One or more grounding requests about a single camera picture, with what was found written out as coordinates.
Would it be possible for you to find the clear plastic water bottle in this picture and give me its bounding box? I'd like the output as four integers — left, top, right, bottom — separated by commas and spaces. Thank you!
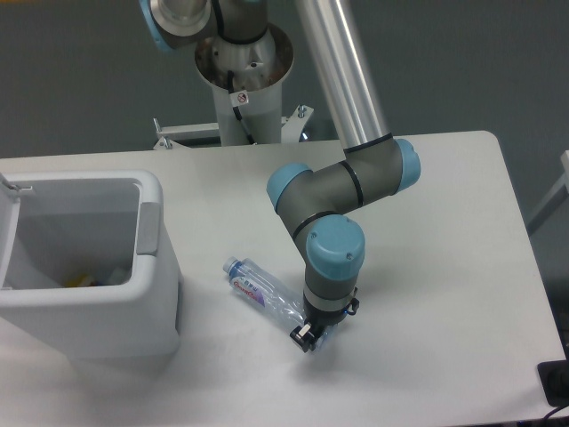
223, 257, 337, 339

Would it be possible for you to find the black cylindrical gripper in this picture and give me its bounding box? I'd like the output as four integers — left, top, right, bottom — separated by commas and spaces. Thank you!
290, 297, 360, 353

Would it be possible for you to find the yellow trash inside bin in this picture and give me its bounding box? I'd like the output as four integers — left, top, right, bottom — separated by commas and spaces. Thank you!
64, 275, 100, 288

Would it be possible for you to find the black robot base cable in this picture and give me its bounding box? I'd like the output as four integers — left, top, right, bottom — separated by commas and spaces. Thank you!
226, 69, 258, 146

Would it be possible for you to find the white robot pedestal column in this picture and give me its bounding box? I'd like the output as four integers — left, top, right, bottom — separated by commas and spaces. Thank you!
195, 23, 293, 145

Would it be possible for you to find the white frame at right edge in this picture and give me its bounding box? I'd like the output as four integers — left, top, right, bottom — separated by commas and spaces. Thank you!
526, 150, 568, 236

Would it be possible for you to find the white open trash can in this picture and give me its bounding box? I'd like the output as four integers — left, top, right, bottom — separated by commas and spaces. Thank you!
1, 170, 182, 359

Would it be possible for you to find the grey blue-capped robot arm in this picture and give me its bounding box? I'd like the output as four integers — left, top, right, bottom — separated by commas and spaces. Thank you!
140, 1, 421, 351

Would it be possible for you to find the black device at table edge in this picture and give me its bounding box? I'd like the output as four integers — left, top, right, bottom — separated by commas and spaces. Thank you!
537, 359, 568, 407

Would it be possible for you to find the white metal base frame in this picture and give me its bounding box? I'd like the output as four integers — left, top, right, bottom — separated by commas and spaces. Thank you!
153, 104, 338, 150

